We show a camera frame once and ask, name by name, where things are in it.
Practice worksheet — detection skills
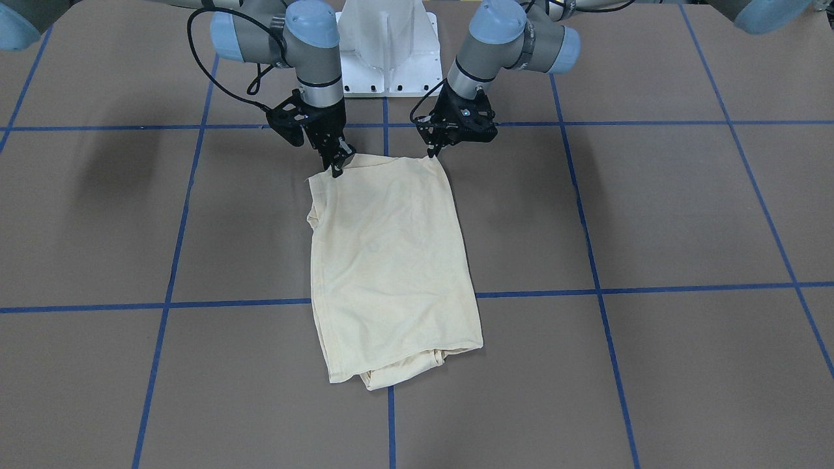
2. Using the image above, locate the cream long-sleeve graphic t-shirt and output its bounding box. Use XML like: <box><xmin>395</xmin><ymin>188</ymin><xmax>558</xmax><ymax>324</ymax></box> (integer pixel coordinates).
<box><xmin>307</xmin><ymin>154</ymin><xmax>483</xmax><ymax>391</ymax></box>

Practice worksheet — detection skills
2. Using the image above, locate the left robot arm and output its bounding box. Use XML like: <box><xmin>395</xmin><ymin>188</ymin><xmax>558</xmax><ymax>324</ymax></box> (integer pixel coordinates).
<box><xmin>409</xmin><ymin>1</ymin><xmax>832</xmax><ymax>158</ymax></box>

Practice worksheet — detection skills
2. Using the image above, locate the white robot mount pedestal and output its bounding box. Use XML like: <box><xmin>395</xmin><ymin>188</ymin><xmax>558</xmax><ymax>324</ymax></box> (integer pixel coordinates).
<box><xmin>336</xmin><ymin>1</ymin><xmax>443</xmax><ymax>98</ymax></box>

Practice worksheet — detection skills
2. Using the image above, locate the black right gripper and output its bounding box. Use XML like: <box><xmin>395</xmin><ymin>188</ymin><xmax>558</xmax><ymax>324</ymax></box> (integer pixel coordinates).
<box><xmin>301</xmin><ymin>98</ymin><xmax>356</xmax><ymax>178</ymax></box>

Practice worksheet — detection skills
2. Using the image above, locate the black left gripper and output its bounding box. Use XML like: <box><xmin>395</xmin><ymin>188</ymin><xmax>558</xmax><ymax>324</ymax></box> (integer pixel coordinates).
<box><xmin>426</xmin><ymin>82</ymin><xmax>498</xmax><ymax>158</ymax></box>

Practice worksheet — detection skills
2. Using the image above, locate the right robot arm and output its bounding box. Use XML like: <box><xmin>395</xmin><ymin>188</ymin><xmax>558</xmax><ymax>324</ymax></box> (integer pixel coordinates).
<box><xmin>171</xmin><ymin>1</ymin><xmax>355</xmax><ymax>177</ymax></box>

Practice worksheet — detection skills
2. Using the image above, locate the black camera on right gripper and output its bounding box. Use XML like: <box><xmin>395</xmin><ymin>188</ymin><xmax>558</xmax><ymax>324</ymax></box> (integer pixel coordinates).
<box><xmin>265</xmin><ymin>89</ymin><xmax>307</xmax><ymax>147</ymax></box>

